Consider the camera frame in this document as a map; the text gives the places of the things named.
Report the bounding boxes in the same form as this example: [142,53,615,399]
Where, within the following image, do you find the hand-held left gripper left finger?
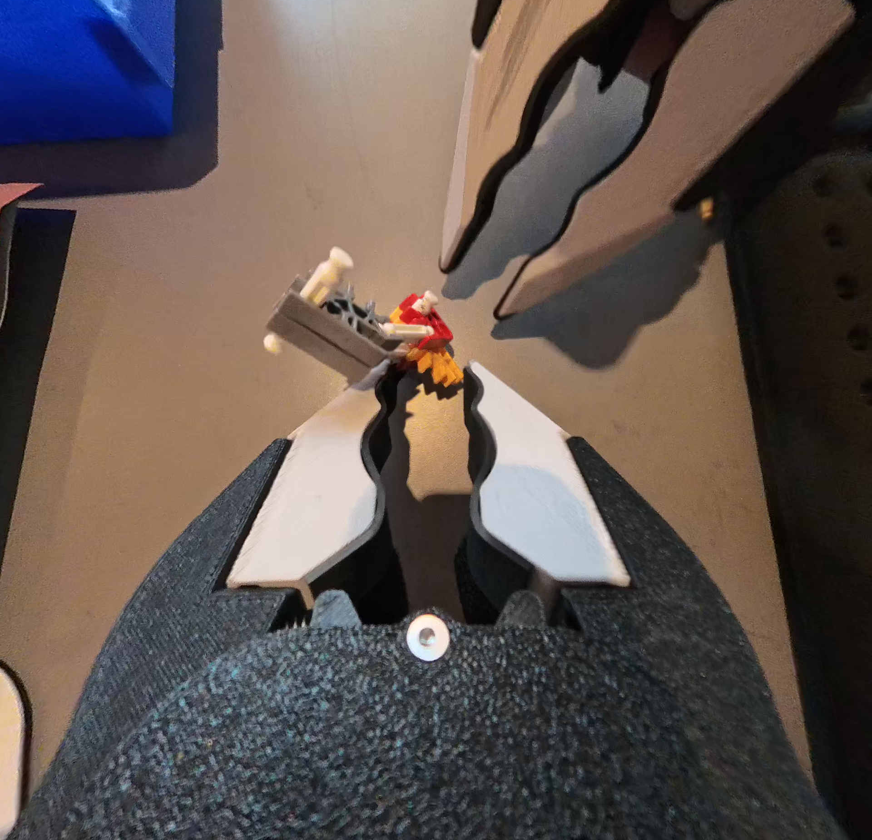
[226,371,397,590]

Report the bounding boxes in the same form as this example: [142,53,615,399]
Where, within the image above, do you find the grey toy connector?
[266,275,404,386]

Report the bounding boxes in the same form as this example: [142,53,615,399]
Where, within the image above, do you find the red toy connector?
[388,294,455,352]

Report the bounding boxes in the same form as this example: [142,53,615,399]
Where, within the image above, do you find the person's right hand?
[630,5,685,78]

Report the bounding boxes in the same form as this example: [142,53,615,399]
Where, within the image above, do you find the blue plastic bin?
[0,0,179,148]

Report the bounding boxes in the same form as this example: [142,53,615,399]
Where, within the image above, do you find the black dimpled pad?
[724,152,872,840]

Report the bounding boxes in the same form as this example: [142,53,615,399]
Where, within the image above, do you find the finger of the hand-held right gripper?
[438,0,631,274]
[492,0,857,321]

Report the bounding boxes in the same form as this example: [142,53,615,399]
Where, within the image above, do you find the white rounded board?
[0,670,30,817]

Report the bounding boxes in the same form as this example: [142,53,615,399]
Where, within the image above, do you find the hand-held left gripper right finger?
[465,361,632,611]

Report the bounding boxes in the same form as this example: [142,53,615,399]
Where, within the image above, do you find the dark flat folder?
[0,207,78,562]

